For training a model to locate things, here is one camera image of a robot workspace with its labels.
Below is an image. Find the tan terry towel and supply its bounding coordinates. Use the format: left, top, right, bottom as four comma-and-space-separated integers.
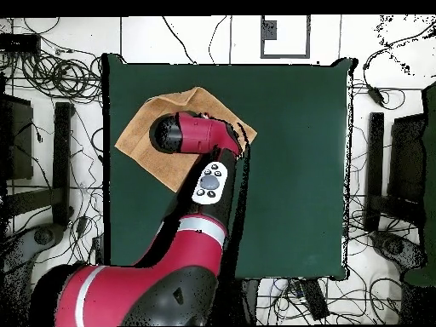
114, 86, 258, 193

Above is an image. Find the black flat box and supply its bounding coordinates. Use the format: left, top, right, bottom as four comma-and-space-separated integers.
0, 33, 42, 54

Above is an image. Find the dark green table cloth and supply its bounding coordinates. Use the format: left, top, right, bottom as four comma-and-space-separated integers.
101, 53, 358, 282

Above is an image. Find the black power strip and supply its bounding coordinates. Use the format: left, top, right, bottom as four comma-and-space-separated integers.
299, 278, 330, 321
90, 234, 106, 266

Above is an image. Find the black power adapter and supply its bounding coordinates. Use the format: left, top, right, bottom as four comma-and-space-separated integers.
366, 86, 386, 106

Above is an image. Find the large black case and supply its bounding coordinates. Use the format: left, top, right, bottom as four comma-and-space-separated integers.
0, 93, 35, 181
387, 113, 427, 205

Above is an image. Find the grey square frame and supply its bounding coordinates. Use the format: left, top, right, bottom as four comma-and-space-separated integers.
260, 14, 312, 60

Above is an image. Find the black stand frame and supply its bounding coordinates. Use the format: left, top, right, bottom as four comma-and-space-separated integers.
363, 112, 425, 232
6, 101, 75, 227

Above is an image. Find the coiled black cable bundle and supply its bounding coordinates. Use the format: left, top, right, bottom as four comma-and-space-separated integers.
0, 47, 103, 105

